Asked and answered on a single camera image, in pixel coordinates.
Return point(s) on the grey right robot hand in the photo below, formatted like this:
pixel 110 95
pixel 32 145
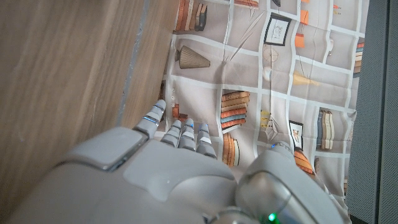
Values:
pixel 161 174

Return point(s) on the printed bookshelf backdrop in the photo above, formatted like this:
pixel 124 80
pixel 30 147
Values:
pixel 248 71

